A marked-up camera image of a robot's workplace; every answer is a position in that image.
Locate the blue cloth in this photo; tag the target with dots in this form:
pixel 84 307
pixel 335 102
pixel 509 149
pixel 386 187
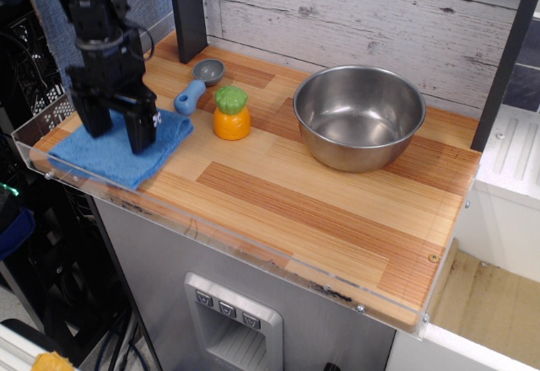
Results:
pixel 109 157

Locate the dark post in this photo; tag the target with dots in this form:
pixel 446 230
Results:
pixel 190 28
pixel 503 74

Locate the black crate rack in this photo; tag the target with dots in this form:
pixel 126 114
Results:
pixel 62 274

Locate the dark left post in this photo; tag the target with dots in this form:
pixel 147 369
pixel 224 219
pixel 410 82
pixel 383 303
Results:
pixel 190 28

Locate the blue grey toy scoop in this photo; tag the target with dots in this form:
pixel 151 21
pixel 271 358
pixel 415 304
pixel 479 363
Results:
pixel 206 73

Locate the steel bowl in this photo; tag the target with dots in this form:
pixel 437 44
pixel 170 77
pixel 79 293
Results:
pixel 357 118

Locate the silver dispenser panel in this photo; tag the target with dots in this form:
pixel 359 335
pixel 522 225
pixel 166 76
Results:
pixel 234 332

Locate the clear acrylic guard rail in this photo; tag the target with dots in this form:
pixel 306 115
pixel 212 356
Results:
pixel 379 240

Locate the dark right post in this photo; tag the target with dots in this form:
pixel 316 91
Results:
pixel 503 74

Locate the orange toy carrot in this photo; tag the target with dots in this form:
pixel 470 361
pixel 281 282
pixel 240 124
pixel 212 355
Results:
pixel 231 119

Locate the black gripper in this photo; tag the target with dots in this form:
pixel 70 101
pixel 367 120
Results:
pixel 112 78

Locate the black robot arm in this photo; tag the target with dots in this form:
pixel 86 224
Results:
pixel 97 20

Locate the white toy sink unit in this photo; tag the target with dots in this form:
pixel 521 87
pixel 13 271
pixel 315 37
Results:
pixel 486 314

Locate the yellow object bottom left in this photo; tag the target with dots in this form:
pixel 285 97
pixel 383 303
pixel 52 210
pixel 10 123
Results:
pixel 51 361

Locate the blue fabric panel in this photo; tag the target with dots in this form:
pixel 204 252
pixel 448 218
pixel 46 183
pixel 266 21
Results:
pixel 154 16

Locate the grey toy fridge cabinet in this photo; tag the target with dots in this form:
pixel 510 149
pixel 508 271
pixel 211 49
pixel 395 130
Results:
pixel 155 255

